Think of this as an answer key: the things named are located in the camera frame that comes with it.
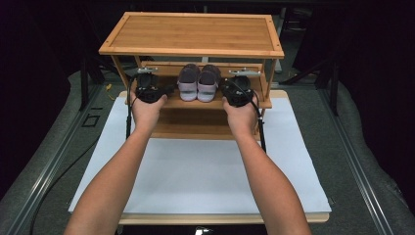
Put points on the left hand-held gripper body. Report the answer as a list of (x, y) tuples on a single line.
[(148, 89)]

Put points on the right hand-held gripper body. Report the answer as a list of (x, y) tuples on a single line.
[(239, 93)]

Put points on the three-tier wooden shoe rack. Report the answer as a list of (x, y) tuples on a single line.
[(195, 32)]

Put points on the person's left hand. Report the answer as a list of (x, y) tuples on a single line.
[(147, 114)]

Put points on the person's right hand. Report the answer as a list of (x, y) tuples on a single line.
[(241, 119)]

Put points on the small yellow tag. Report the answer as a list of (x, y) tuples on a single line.
[(108, 87)]

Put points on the black metal stand leg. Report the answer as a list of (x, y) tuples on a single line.
[(84, 84)]

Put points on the white table mat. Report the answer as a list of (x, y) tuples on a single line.
[(195, 176)]

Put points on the metal floor rail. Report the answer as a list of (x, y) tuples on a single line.
[(45, 173), (355, 163)]

